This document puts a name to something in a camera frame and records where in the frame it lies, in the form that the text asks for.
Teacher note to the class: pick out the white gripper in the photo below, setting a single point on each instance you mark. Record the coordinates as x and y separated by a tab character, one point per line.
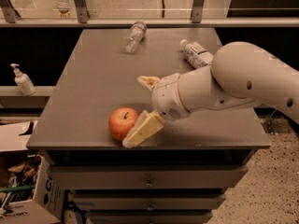
167	96

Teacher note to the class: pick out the red apple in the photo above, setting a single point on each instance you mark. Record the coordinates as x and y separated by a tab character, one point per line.
121	121

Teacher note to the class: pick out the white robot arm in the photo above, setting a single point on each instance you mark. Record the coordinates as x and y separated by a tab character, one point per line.
239	74

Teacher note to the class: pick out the white labelled plastic bottle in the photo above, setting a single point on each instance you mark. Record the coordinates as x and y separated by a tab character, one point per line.
196	55

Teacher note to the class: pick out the clear plastic water bottle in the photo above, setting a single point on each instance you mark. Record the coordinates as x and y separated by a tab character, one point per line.
134	36

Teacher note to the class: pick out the white pump dispenser bottle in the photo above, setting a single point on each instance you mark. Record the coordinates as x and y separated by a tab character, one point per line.
22	80

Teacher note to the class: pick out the grey drawer cabinet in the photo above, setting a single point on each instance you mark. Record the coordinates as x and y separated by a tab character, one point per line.
191	162

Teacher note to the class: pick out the metal drawer knob top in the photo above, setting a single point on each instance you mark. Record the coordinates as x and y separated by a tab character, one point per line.
149	183

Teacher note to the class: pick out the metal drawer knob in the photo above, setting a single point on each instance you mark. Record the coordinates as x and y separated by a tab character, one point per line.
149	183
150	207

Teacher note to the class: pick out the metal drawer knob middle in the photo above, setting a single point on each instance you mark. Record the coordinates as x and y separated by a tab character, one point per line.
150	207

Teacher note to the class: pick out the cardboard box with clutter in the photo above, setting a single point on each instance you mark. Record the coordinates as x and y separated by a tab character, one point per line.
28	194

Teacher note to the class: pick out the grey metal railing frame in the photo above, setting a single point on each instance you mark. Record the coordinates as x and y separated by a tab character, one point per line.
155	13

